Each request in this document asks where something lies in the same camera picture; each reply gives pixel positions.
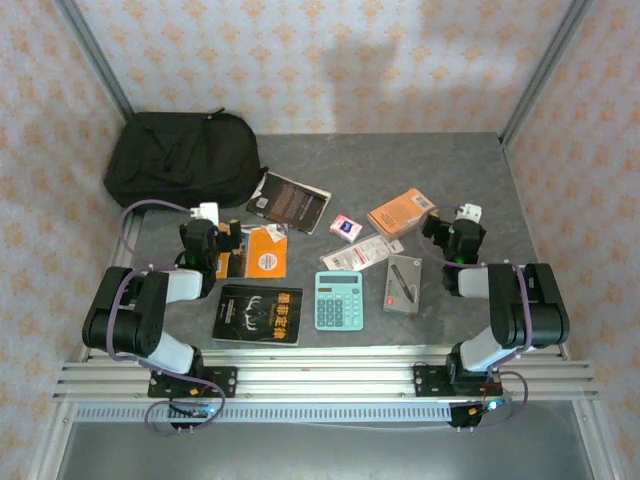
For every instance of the aluminium frame post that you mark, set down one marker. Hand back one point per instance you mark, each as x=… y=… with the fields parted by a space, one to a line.
x=95 y=55
x=545 y=70

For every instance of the dark paperback with white text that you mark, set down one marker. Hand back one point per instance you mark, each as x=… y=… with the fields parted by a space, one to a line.
x=290 y=202

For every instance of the grey metal sheet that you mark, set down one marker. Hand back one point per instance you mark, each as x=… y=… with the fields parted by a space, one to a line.
x=320 y=455

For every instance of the aluminium frame leg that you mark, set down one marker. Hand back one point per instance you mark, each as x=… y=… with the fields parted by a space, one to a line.
x=47 y=450
x=597 y=450

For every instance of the aluminium mounting rail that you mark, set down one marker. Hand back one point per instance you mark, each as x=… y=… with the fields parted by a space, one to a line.
x=325 y=380

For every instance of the black backpack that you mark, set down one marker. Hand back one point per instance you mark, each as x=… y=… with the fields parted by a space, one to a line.
x=185 y=160

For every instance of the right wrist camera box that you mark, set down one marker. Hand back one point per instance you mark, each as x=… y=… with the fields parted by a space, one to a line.
x=470 y=211

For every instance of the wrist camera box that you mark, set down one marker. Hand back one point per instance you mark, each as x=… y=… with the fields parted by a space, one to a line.
x=470 y=211
x=206 y=212

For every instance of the grey pen box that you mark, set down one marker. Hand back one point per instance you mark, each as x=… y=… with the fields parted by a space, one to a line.
x=402 y=285

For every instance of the small pink tissue pack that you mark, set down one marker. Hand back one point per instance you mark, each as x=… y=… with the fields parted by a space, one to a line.
x=345 y=228

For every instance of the white blister pack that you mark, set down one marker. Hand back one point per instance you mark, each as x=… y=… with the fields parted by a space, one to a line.
x=360 y=252

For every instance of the teal calculator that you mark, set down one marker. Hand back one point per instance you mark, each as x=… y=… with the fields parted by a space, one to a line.
x=339 y=302

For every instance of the black book with orange title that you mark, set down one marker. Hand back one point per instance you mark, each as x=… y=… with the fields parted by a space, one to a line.
x=257 y=315

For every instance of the small black controller board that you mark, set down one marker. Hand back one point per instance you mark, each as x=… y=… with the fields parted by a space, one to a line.
x=197 y=412
x=475 y=412

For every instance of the orange book with round sticker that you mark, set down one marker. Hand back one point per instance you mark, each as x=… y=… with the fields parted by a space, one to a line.
x=265 y=255

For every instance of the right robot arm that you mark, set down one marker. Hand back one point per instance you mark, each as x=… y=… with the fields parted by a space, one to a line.
x=540 y=320

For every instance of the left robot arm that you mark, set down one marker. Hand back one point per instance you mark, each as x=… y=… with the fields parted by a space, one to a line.
x=145 y=320

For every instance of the orange-brown notebook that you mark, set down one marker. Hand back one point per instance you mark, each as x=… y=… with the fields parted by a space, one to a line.
x=400 y=215

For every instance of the aluminium side rail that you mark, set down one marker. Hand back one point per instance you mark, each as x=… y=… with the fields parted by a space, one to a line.
x=136 y=240

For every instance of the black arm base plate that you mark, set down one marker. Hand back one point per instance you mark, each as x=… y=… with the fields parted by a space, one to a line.
x=225 y=382
x=427 y=382

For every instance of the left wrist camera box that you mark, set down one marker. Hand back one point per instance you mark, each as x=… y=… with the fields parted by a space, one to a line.
x=206 y=212

